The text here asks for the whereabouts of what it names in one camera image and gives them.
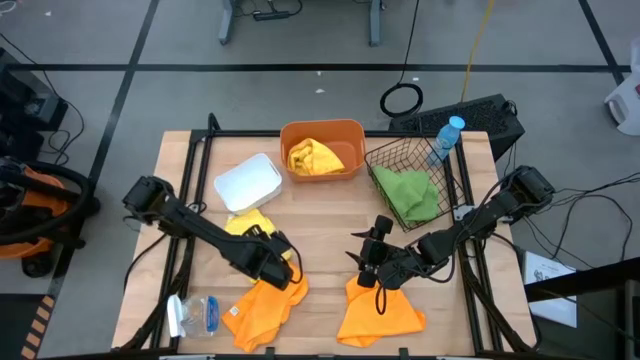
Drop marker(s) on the yellow microfiber towel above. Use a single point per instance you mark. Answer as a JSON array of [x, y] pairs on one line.
[[240, 222], [312, 157]]

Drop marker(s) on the black mat with orange stripes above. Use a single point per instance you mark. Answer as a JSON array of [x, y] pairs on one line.
[[20, 330]]

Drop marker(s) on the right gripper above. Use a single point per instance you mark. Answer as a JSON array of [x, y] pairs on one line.
[[395, 265]]

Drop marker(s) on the black aluminium rig frame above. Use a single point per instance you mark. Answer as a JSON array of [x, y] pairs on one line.
[[240, 133]]

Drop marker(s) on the orange plastic basket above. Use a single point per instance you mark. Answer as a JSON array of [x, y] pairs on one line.
[[350, 150]]

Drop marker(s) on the clear bottle with blue cap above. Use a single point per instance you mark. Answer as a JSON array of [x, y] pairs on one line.
[[445, 140]]

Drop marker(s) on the black power strip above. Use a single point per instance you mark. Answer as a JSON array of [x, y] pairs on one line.
[[270, 15]]

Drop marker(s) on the clear bottle with blue label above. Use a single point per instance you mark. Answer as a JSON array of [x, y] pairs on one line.
[[197, 315]]

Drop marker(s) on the orange towel with white tag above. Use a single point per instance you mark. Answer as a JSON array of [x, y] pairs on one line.
[[260, 315]]

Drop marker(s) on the orange microfiber towel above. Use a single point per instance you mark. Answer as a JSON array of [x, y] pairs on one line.
[[370, 320]]

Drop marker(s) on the black equipment case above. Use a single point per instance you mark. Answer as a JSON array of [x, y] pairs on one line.
[[25, 100]]

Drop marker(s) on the white step stool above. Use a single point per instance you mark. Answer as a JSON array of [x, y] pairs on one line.
[[625, 100]]

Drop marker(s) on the green microfiber towel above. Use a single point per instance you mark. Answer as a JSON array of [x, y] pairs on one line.
[[395, 182], [422, 205]]

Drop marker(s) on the orange and black vacuum cleaner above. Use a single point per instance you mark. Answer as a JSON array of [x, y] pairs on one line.
[[35, 200]]

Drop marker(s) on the white plastic basket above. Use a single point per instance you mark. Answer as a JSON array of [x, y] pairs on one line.
[[247, 182]]

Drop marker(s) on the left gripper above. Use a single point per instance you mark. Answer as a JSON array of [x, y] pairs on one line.
[[270, 267]]

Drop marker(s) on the grey desk frame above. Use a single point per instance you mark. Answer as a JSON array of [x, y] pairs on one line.
[[375, 22]]

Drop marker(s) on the black computer tower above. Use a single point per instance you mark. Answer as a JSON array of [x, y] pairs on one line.
[[470, 117]]

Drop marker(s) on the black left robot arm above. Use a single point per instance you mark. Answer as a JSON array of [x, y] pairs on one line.
[[190, 222]]

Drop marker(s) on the black side table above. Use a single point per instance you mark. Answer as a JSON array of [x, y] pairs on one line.
[[600, 310]]

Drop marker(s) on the white printed paper sheet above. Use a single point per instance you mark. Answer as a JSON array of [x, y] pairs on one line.
[[547, 285]]

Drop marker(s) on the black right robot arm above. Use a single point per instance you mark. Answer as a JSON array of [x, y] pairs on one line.
[[480, 220]]

